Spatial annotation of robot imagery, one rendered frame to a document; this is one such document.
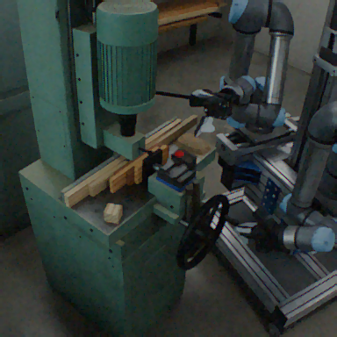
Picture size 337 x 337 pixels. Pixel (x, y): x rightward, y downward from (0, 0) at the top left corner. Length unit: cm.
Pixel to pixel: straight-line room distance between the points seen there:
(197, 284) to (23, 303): 93
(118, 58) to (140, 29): 10
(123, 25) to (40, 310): 153
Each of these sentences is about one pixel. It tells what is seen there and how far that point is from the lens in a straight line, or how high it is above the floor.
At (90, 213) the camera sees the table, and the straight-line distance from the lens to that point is 127.
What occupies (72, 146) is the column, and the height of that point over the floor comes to 97.
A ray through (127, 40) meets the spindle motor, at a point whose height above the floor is 142.
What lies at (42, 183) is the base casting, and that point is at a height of 80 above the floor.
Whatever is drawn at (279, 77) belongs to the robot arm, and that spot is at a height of 119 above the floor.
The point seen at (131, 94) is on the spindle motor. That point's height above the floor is 125.
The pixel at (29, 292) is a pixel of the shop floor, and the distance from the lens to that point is 223.
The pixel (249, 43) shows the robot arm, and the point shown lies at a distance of 161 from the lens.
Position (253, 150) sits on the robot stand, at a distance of 188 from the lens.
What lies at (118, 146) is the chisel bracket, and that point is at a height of 101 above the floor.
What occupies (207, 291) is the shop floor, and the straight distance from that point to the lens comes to 218.
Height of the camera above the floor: 181
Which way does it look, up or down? 39 degrees down
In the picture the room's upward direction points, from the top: 4 degrees clockwise
